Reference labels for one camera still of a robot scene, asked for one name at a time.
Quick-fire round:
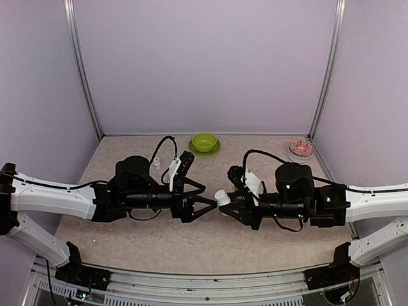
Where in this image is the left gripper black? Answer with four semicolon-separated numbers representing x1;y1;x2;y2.
125;177;217;222

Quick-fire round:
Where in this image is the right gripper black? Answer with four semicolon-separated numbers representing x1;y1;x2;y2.
219;190;309;231

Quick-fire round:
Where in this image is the white pill bottle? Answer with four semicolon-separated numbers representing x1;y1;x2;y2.
214;189;231;210
152;157;161;171

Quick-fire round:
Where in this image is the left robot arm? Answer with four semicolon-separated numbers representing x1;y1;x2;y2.
1;152;217;284

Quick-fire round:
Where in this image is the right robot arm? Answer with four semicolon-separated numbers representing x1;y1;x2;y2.
214;162;407;283

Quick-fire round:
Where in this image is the green bowl with saucer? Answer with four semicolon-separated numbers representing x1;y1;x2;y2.
188;133;221;156

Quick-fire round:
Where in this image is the red patterned ceramic bowl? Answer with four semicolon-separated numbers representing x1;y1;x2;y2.
288;139;314;164

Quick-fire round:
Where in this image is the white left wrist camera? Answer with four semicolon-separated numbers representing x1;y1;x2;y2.
168;151;194;192

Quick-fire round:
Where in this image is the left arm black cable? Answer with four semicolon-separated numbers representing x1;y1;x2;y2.
18;135;179;192

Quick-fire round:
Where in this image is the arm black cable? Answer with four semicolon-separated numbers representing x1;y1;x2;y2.
18;135;179;192
242;149;408;194

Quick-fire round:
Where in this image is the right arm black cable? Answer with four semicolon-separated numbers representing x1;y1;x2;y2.
242;149;408;194

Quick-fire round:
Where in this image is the right aluminium frame post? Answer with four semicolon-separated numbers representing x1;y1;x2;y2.
308;0;346;142

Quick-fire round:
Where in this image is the aluminium frame post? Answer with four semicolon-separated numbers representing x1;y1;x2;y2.
308;0;346;142
64;0;105;142

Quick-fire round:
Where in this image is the left aluminium frame post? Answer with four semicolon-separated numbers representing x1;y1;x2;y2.
64;0;105;142

